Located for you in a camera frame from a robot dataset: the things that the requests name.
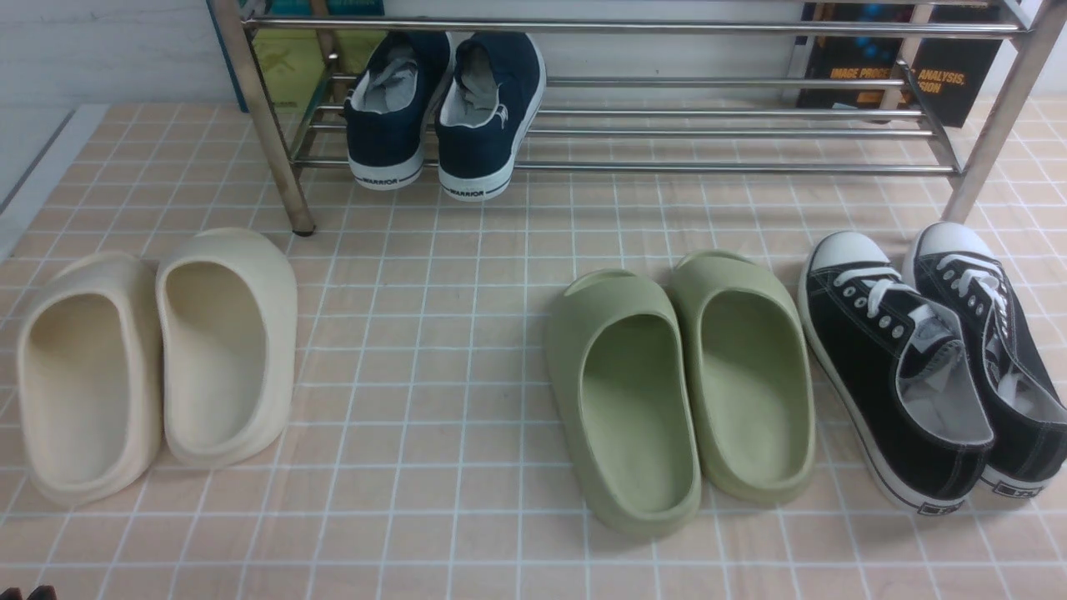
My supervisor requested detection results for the black canvas sneaker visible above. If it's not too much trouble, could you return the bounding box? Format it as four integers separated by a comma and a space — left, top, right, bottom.
903, 222, 1066, 500
798, 231, 994, 516

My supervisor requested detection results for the silver metal shoe rack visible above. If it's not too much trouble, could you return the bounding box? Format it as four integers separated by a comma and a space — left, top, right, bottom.
208, 1, 1064, 237

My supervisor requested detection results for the left green foam slipper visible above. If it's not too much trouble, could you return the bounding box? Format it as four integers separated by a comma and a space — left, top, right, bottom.
544, 269, 702, 538

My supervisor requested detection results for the green foam slipper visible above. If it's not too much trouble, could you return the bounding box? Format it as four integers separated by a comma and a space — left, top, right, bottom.
544, 269, 702, 538
667, 249, 816, 505

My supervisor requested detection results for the right green foam slipper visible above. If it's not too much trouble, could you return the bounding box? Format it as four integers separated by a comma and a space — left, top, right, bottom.
667, 249, 816, 505

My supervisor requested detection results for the right navy canvas sneaker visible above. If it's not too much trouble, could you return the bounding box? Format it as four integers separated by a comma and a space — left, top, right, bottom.
434, 32, 548, 202

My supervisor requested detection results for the navy canvas sneaker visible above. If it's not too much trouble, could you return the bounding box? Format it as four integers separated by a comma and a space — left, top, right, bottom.
434, 32, 548, 202
343, 32, 453, 191

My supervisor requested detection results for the left navy canvas sneaker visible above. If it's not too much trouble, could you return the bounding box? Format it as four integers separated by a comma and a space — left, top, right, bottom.
343, 32, 453, 191

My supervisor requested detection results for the right cream foam slipper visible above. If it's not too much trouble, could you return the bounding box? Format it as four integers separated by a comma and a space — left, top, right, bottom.
155, 227, 298, 468

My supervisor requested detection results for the cream foam slipper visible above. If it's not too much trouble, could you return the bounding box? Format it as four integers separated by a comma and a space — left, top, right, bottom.
155, 227, 298, 468
16, 251, 163, 508

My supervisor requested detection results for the yellow green box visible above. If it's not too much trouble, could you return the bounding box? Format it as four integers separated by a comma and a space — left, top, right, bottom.
253, 29, 385, 113

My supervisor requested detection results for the left cream foam slipper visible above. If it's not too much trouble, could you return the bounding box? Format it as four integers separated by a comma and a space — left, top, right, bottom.
16, 251, 163, 508

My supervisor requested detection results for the black book orange text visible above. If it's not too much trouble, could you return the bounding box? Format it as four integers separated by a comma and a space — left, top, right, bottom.
790, 2, 1001, 127

